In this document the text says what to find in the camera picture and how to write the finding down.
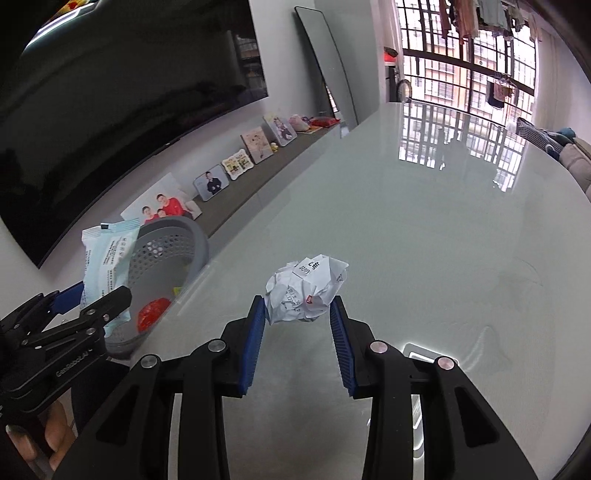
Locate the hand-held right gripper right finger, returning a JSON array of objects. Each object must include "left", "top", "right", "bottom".
[{"left": 329, "top": 295, "right": 539, "bottom": 480}]

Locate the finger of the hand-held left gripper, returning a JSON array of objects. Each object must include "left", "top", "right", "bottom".
[
  {"left": 0, "top": 281, "right": 86, "bottom": 352},
  {"left": 0, "top": 286, "right": 132, "bottom": 414}
]

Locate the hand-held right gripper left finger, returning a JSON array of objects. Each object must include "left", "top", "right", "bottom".
[{"left": 53, "top": 295, "right": 267, "bottom": 480}]

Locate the light blue wipes packet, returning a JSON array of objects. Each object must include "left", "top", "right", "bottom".
[{"left": 81, "top": 219, "right": 141, "bottom": 339}]

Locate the white paper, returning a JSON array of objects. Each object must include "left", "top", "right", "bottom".
[{"left": 264, "top": 253, "right": 350, "bottom": 325}]

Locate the red plush toy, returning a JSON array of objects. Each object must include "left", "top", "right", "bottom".
[{"left": 137, "top": 298, "right": 172, "bottom": 334}]

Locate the grey perforated basket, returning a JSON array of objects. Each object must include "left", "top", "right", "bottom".
[{"left": 104, "top": 217, "right": 210, "bottom": 360}]

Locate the person's left hand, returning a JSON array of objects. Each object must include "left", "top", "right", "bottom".
[{"left": 7, "top": 401, "right": 78, "bottom": 472}]

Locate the large family photo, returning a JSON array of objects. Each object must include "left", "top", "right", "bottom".
[{"left": 121, "top": 173, "right": 203, "bottom": 225}]

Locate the photo of man in black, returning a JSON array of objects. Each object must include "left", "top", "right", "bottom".
[{"left": 193, "top": 165, "right": 230, "bottom": 202}]

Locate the black television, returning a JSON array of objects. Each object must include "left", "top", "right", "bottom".
[{"left": 0, "top": 0, "right": 269, "bottom": 269}]

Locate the standing mirror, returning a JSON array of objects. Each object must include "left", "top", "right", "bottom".
[{"left": 294, "top": 6, "right": 359, "bottom": 127}]

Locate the checked blanket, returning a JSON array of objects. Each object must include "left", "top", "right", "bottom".
[{"left": 515, "top": 117, "right": 561, "bottom": 151}]

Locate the black window grille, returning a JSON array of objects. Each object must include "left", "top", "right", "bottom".
[{"left": 394, "top": 0, "right": 541, "bottom": 121}]

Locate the small hanging clothes rack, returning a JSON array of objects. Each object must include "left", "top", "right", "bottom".
[{"left": 485, "top": 74, "right": 515, "bottom": 109}]

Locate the grey sofa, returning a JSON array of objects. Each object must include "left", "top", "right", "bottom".
[{"left": 558, "top": 138, "right": 591, "bottom": 201}]

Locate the row of hanging clothes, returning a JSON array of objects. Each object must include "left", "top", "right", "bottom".
[{"left": 436, "top": 0, "right": 541, "bottom": 44}]

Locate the ornate yellow photo frame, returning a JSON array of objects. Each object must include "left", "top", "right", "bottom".
[{"left": 222, "top": 148, "right": 256, "bottom": 181}]

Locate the baby photo frame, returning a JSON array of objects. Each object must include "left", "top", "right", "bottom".
[{"left": 240, "top": 127, "right": 272, "bottom": 164}]

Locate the child photo frame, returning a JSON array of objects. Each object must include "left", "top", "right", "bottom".
[{"left": 263, "top": 114, "right": 297, "bottom": 147}]

